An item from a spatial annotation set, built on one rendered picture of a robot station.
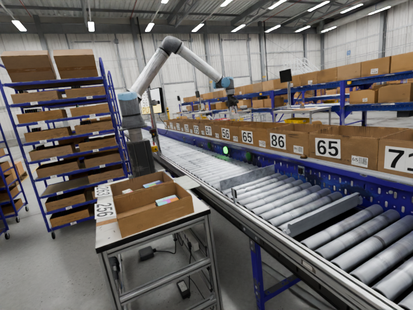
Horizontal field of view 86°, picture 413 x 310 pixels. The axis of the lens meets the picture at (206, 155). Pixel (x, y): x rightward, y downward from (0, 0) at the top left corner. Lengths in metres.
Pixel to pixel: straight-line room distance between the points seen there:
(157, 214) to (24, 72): 2.35
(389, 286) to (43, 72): 3.13
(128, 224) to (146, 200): 0.31
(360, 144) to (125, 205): 1.32
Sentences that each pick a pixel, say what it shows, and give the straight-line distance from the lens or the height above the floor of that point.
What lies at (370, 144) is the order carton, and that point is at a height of 1.02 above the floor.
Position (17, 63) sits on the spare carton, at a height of 1.94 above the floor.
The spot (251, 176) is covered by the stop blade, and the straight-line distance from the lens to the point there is 1.60.
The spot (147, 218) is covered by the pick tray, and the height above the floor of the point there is 0.80.
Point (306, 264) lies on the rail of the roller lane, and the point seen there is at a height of 0.71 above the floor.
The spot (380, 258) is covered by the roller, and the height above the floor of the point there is 0.75.
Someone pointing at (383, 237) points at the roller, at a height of 0.75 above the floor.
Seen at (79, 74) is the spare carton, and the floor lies 1.80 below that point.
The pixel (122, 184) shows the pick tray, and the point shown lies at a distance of 1.71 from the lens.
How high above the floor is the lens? 1.33
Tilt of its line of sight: 14 degrees down
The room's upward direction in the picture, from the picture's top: 8 degrees counter-clockwise
